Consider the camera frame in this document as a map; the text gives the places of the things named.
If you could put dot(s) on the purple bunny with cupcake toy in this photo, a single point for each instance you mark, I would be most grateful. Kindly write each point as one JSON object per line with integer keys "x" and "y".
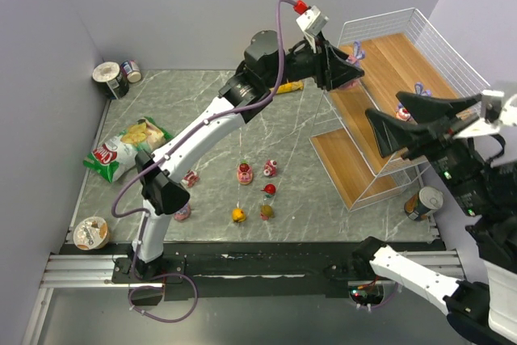
{"x": 401, "y": 112}

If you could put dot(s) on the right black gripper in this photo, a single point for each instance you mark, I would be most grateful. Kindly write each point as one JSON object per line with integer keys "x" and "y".
{"x": 437, "y": 132}

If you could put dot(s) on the yellow duck toy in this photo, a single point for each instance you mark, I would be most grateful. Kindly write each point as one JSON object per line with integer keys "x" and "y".
{"x": 238, "y": 215}

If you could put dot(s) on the pink bear strawberry donut toy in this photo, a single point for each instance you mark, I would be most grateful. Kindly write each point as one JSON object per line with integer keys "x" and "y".
{"x": 244, "y": 173}

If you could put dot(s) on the green chips bag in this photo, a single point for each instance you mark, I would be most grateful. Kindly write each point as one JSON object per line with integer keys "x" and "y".
{"x": 116, "y": 156}

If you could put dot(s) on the Chobani yogurt cup front left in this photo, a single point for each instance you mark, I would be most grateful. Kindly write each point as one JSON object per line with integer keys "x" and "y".
{"x": 91, "y": 234}

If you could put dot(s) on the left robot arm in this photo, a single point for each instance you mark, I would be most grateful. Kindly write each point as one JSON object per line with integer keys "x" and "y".
{"x": 243, "y": 97}

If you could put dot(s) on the tin can front right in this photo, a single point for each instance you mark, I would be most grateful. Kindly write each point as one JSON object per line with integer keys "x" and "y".
{"x": 424, "y": 203}

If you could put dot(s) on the yellow Lays chips bag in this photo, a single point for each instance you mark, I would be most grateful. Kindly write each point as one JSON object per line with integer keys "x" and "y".
{"x": 290, "y": 87}

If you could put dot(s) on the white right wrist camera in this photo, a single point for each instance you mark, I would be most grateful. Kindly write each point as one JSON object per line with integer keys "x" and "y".
{"x": 498, "y": 111}

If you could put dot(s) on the strawberry cake slice toy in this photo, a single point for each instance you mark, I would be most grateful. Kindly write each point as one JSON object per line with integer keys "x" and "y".
{"x": 190, "y": 178}

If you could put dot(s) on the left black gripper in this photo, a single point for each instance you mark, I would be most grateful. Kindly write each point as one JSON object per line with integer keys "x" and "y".
{"x": 320, "y": 61}

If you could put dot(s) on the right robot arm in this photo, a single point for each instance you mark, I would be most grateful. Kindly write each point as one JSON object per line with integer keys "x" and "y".
{"x": 482, "y": 313}

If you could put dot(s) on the small blue white cup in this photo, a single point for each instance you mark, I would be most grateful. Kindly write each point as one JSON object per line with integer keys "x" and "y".
{"x": 131, "y": 70}

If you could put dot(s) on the white wire wooden shelf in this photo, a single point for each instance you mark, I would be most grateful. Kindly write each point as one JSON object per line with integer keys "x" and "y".
{"x": 402, "y": 51}

